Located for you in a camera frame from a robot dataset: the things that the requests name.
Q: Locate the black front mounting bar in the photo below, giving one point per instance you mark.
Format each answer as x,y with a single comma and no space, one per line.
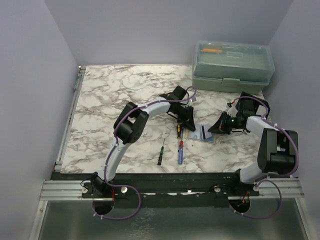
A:
158,190

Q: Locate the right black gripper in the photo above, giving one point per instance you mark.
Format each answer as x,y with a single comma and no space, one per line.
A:
220,126

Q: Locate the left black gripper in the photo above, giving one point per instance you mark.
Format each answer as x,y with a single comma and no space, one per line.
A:
187,123

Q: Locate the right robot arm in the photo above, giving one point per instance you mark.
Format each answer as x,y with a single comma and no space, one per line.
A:
278,152

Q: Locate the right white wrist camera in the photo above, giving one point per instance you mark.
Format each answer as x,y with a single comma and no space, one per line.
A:
232,110

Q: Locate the black card stand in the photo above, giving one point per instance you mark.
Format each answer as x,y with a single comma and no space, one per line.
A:
251,105

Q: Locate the blue red screwdriver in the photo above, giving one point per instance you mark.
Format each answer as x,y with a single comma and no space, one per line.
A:
180,153

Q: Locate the small green black screwdriver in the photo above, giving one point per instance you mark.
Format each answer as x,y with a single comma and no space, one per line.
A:
159,162

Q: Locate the orange tool inside toolbox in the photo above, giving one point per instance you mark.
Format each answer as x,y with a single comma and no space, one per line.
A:
212,50

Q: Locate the aluminium rail frame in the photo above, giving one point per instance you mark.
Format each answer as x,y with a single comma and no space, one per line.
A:
101,92

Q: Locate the white striped credit card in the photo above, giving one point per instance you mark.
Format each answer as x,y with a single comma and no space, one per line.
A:
205,131

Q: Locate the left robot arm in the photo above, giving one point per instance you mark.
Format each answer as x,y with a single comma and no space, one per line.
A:
131,122

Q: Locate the translucent green toolbox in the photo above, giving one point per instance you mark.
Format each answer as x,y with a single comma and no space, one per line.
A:
239,68

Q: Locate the black yellow screwdriver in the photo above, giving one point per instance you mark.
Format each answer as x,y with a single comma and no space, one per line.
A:
179,131

